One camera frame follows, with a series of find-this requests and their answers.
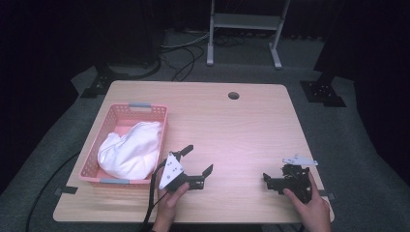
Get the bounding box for thin black floor cables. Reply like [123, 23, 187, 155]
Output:
[160, 44, 206, 82]

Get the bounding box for pink plastic basket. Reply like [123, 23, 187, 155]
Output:
[77, 101, 169, 189]

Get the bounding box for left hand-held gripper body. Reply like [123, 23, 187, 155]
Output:
[158, 153, 206, 193]

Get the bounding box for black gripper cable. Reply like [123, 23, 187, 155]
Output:
[139, 160, 170, 232]

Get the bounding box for black stand base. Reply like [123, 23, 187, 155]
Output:
[299, 72, 348, 108]
[80, 62, 130, 100]

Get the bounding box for black tape strip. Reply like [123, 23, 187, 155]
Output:
[53, 186, 79, 196]
[318, 189, 337, 201]

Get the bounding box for white metal stand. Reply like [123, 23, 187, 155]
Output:
[206, 0, 291, 71]

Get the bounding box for grey floor cable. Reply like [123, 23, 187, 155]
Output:
[160, 31, 211, 49]

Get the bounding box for person's right hand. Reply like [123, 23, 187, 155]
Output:
[282, 172, 333, 232]

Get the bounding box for dark cabinet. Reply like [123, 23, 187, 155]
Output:
[91, 0, 166, 67]

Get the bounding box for person's left hand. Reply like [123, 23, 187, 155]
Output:
[152, 182, 190, 232]

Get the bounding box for white cloth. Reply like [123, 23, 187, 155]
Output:
[97, 120, 163, 181]

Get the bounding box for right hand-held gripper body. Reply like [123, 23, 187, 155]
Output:
[271, 154, 319, 205]

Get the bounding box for thick black floor cable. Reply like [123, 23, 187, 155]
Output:
[122, 56, 162, 81]

